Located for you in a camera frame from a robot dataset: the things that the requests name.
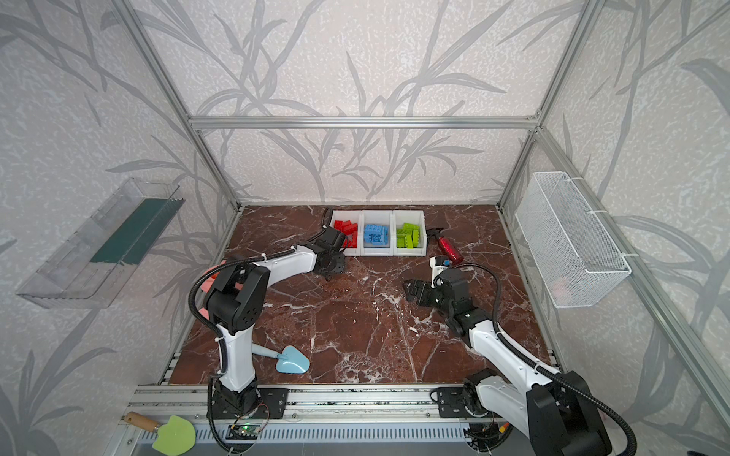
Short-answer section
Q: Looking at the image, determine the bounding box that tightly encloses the red lego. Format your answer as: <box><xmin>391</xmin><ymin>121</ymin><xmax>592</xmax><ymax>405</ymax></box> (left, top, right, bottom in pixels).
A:
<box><xmin>333</xmin><ymin>220</ymin><xmax>359</xmax><ymax>249</ymax></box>

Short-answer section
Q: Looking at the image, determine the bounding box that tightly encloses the green lego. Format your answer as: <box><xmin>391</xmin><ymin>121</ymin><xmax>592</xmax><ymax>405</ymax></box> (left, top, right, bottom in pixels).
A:
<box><xmin>397</xmin><ymin>223</ymin><xmax>421</xmax><ymax>249</ymax></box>

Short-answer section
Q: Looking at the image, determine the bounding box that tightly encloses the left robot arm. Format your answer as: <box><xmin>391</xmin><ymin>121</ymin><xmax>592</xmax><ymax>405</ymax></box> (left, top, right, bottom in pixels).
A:
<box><xmin>187</xmin><ymin>208</ymin><xmax>346</xmax><ymax>415</ymax></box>

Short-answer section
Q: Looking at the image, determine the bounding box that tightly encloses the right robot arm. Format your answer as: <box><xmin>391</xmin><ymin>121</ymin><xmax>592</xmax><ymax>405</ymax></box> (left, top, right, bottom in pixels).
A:
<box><xmin>403</xmin><ymin>256</ymin><xmax>638</xmax><ymax>455</ymax></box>

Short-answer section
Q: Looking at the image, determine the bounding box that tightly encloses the white left bin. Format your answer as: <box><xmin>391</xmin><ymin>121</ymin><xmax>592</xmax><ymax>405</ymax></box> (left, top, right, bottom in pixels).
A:
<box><xmin>330</xmin><ymin>210</ymin><xmax>363</xmax><ymax>257</ymax></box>

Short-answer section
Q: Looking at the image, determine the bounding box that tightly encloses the white bin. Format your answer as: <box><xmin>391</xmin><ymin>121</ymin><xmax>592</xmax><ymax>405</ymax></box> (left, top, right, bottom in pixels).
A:
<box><xmin>360</xmin><ymin>210</ymin><xmax>395</xmax><ymax>257</ymax></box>
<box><xmin>330</xmin><ymin>210</ymin><xmax>363</xmax><ymax>257</ymax></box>
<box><xmin>392</xmin><ymin>210</ymin><xmax>427</xmax><ymax>257</ymax></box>

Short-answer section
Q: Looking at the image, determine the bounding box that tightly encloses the white right bin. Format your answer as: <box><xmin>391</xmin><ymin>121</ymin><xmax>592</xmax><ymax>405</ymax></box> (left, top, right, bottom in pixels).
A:
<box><xmin>392</xmin><ymin>210</ymin><xmax>427</xmax><ymax>257</ymax></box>

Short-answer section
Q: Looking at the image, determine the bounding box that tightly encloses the white middle bin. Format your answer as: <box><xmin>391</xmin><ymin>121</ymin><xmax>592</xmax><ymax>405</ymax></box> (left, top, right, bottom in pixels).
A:
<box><xmin>360</xmin><ymin>210</ymin><xmax>395</xmax><ymax>257</ymax></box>

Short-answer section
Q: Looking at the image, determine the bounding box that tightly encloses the light blue toy shovel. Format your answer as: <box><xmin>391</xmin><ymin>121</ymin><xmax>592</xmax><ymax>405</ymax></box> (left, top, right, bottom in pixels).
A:
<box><xmin>252</xmin><ymin>344</ymin><xmax>311</xmax><ymax>375</ymax></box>

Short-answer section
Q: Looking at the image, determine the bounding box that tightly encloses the pink watering can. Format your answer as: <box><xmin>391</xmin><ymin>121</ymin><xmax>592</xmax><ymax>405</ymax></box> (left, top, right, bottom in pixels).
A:
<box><xmin>199</xmin><ymin>271</ymin><xmax>222</xmax><ymax>321</ymax></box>

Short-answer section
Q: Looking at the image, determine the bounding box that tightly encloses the electronics board left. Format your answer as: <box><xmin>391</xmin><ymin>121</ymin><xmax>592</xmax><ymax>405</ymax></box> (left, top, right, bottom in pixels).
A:
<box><xmin>225</xmin><ymin>422</ymin><xmax>268</xmax><ymax>442</ymax></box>

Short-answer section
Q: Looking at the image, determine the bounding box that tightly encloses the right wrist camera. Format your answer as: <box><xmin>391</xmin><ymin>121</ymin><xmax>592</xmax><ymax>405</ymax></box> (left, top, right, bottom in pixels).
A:
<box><xmin>430</xmin><ymin>256</ymin><xmax>452</xmax><ymax>287</ymax></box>

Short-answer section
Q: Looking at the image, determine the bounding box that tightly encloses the white wire basket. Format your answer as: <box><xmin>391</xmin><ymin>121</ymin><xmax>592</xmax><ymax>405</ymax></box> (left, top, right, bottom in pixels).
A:
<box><xmin>515</xmin><ymin>171</ymin><xmax>632</xmax><ymax>309</ymax></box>

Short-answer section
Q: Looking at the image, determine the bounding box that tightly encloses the green spatula wooden handle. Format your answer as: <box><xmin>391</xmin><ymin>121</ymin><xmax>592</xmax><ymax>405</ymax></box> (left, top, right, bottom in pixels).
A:
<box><xmin>123</xmin><ymin>412</ymin><xmax>197</xmax><ymax>456</ymax></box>

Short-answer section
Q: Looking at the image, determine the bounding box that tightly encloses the clear plastic wall tray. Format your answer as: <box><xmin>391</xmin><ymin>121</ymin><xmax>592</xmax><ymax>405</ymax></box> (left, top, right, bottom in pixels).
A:
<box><xmin>16</xmin><ymin>178</ymin><xmax>184</xmax><ymax>309</ymax></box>

